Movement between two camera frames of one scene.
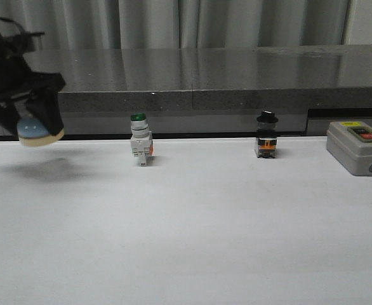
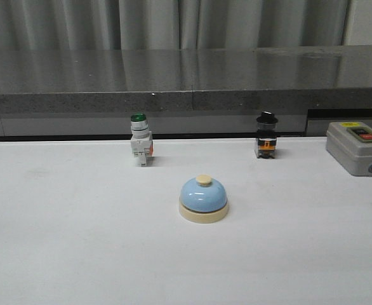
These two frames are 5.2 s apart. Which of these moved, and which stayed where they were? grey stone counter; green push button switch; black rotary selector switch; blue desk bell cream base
Moved: blue desk bell cream base
Stayed: grey stone counter; black rotary selector switch; green push button switch
